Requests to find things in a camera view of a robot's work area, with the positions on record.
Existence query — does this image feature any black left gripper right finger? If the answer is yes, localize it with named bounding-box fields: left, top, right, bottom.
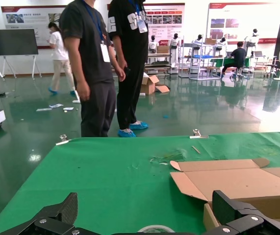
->
left=203, top=190, right=280, bottom=235

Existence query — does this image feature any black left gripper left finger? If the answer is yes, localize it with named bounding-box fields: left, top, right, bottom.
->
left=0, top=192, right=101, bottom=235

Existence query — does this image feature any open brown cardboard box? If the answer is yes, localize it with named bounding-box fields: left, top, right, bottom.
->
left=169, top=158, right=280, bottom=232

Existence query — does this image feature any green table cloth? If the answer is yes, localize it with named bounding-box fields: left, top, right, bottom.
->
left=0, top=132, right=280, bottom=235

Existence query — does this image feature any white tape roll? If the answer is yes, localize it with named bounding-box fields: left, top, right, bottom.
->
left=137, top=225, right=176, bottom=234

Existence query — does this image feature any green covered work table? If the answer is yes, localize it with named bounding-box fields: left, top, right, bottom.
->
left=209, top=56, right=251, bottom=71

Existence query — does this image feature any open cardboard carton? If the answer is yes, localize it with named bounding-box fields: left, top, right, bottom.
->
left=139, top=72, right=171, bottom=95

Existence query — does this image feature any seated person in black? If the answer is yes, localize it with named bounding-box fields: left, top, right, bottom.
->
left=222, top=41, right=247, bottom=78

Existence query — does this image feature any woman in white shirt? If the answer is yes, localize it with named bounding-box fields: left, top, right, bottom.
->
left=47, top=22, right=78, bottom=97

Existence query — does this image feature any metal rack cart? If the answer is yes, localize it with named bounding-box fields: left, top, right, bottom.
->
left=144, top=52, right=172, bottom=75

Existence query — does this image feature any person in dark grey shirt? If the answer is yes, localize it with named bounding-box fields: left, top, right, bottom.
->
left=59, top=0, right=126, bottom=138

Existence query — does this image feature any white humanoid robot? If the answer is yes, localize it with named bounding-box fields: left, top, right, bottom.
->
left=148, top=35, right=159, bottom=54
left=217, top=37, right=228, bottom=57
left=244, top=28, right=259, bottom=57
left=193, top=34, right=204, bottom=57
left=168, top=33, right=181, bottom=74

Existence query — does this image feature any person in black printed shirt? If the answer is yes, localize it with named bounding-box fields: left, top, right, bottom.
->
left=107, top=0, right=150, bottom=138

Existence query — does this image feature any black screen on stand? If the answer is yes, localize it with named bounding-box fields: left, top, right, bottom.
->
left=0, top=28, right=42, bottom=80

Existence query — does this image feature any photo poster board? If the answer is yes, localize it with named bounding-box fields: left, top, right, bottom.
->
left=207, top=2, right=280, bottom=45

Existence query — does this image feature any wide info poster board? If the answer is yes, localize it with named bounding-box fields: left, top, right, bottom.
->
left=0, top=4, right=68, bottom=49

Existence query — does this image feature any white metal frame shelf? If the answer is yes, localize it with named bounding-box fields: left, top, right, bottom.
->
left=178, top=36, right=223, bottom=81

